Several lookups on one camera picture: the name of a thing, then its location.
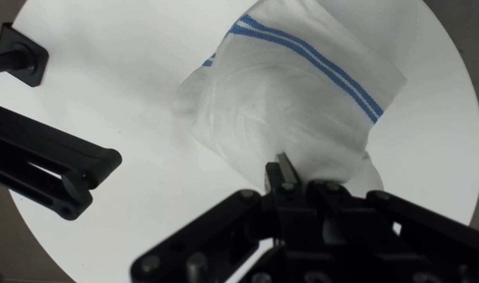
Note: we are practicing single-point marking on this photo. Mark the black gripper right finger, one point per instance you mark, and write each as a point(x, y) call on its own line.
point(385, 236)

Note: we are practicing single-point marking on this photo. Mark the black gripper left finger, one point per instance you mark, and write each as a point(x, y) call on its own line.
point(223, 225)

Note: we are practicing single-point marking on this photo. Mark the white cloth with blue stripes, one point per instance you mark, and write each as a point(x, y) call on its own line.
point(280, 94)

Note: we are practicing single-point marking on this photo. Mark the black pole with table clamp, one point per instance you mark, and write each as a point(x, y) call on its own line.
point(24, 55)

